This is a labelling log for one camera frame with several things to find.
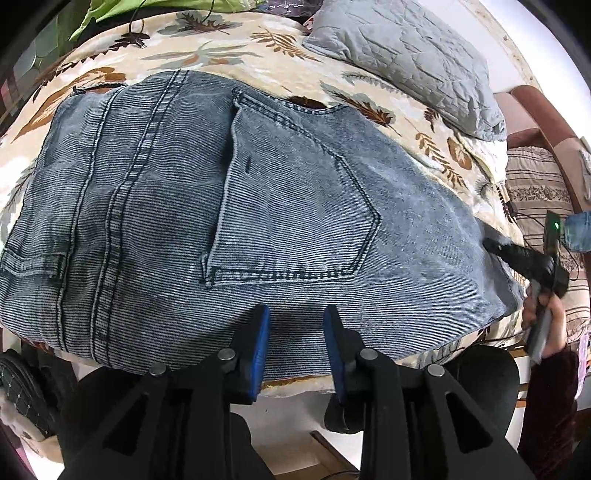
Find grey-blue denim pants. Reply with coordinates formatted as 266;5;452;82
0;71;526;384

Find black charger cable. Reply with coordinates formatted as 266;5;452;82
501;182;583;283

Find plain green cloth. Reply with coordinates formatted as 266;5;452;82
69;0;266;42

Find leaf-printed beige blanket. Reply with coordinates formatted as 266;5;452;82
0;0;527;402

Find green patterned quilt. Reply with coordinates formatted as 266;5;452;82
126;0;218;37

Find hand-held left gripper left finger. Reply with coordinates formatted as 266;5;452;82
58;305;273;480

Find dark patterned cloth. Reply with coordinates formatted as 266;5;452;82
264;0;324;21

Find person's right forearm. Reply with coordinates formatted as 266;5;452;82
519;348;580;480

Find wooden door with patterned glass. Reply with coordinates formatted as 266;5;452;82
0;28;70;134

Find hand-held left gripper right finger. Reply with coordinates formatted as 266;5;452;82
323;306;536;480

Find grey quilted pillow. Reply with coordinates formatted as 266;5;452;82
302;0;509;141

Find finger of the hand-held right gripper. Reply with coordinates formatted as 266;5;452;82
482;237;533;274

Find person's right hand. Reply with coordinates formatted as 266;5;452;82
522;284;567;357

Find brown padded headboard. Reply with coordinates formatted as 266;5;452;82
494;85;591;204

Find black quilted cushion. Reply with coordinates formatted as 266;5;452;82
0;350;52;439

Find brown floral striped cushion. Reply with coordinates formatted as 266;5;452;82
505;145;591;344

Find blue denim cloth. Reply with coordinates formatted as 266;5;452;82
566;211;591;253

